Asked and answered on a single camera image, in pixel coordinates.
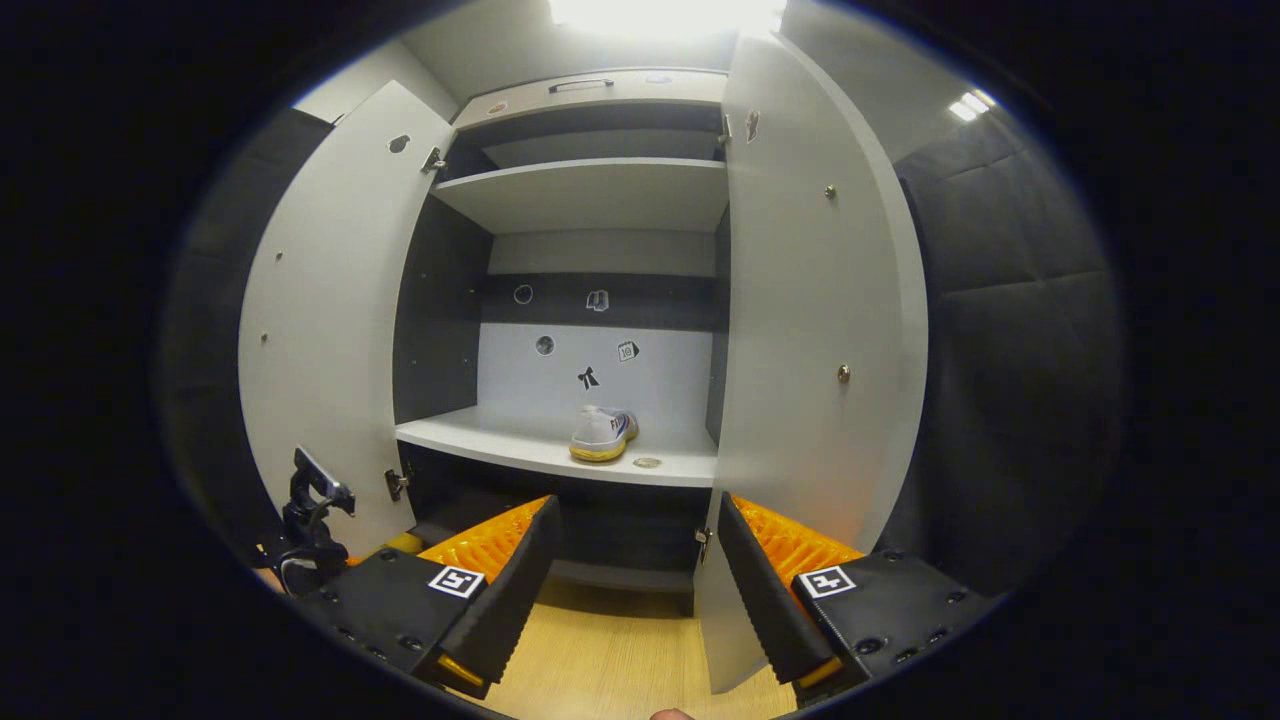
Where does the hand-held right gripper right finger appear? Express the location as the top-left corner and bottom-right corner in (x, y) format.
(717, 492), (1001, 711)

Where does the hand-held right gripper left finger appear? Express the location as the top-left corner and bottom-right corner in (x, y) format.
(295, 495), (563, 701)

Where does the white striped shoe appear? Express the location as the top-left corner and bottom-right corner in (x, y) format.
(570, 405), (641, 464)

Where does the grey shoe cabinet door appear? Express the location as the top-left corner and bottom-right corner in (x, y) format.
(693, 30), (931, 696)
(238, 80), (456, 561)

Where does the black backdrop cloth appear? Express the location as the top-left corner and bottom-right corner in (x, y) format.
(160, 100), (1126, 601)

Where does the large ceiling light panel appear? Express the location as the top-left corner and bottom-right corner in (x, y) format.
(548, 0), (786, 41)

